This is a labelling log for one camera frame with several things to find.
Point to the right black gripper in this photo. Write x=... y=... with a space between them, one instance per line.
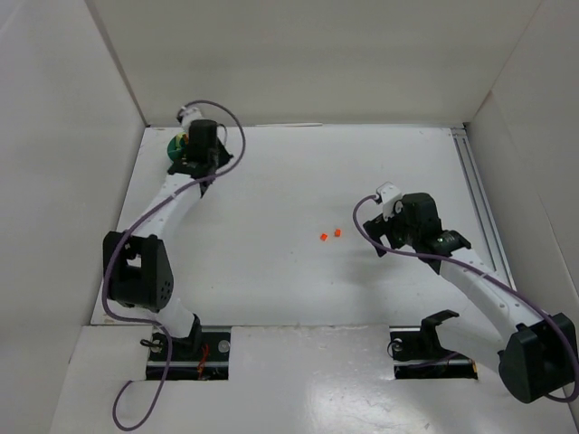
x=386 y=231

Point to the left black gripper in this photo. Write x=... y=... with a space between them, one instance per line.
x=194 y=167

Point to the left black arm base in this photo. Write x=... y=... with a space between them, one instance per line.
x=203 y=357

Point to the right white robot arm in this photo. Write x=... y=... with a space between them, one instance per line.
x=533 y=353

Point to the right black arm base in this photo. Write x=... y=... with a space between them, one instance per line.
x=418 y=354

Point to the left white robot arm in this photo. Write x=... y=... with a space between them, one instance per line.
x=136 y=268

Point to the teal round divided container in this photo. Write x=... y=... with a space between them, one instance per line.
x=176 y=149

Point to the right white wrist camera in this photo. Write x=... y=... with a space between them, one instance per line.
x=389 y=195

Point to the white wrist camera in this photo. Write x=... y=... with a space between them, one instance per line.
x=188 y=114
x=389 y=195

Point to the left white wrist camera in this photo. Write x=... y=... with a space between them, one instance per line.
x=188 y=114

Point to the aluminium rail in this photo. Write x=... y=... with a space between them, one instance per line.
x=493 y=246

